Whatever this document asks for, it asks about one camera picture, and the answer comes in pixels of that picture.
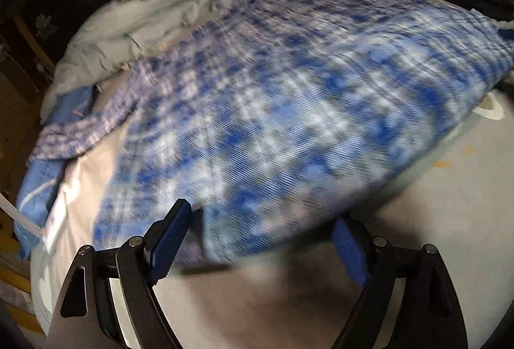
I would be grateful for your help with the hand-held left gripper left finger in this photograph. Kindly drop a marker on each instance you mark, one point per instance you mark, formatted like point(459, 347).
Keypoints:
point(170, 240)

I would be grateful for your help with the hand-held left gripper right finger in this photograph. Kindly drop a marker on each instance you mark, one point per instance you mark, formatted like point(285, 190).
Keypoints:
point(350, 252)

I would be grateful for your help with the blue white plaid shirt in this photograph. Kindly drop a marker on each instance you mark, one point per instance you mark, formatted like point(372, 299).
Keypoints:
point(281, 112)

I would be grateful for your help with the bed with beige sheet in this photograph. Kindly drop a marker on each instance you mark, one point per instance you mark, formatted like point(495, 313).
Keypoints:
point(421, 220)

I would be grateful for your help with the blue pillow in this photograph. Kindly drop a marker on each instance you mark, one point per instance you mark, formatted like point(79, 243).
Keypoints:
point(38, 188)

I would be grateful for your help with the white desk lamp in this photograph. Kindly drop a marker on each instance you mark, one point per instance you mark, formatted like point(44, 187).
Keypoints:
point(24, 222)

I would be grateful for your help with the grey crumpled duvet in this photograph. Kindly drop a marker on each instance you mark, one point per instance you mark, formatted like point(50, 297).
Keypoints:
point(160, 11)

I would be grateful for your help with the black hanging garment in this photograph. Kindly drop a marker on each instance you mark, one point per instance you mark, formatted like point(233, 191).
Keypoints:
point(64, 3)

